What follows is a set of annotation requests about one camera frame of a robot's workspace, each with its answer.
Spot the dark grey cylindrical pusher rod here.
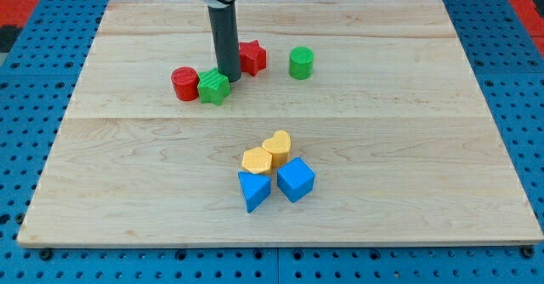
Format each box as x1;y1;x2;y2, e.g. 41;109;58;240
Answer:
208;3;241;82

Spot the green star block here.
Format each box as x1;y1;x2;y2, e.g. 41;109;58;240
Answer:
197;68;230;105

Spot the red star block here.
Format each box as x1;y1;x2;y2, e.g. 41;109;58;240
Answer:
239;40;267;77

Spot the red cylinder block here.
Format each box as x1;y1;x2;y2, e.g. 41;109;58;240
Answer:
171;66;199;101

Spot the green cylinder block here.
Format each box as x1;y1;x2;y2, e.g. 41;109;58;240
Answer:
289;46;315;80

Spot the yellow heart block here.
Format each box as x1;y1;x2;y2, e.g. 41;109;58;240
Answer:
261;130;292;168

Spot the yellow hexagon block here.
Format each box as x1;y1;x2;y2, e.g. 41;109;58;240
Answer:
241;147;272;175

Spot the blue triangle block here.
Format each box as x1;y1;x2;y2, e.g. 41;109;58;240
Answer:
238;172;271;213

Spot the blue cube block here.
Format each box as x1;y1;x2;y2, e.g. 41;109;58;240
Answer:
277;157;315;202

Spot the light wooden board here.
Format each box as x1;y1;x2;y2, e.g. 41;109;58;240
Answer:
17;0;543;248

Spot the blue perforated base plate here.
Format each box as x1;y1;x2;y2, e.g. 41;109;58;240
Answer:
1;0;543;283

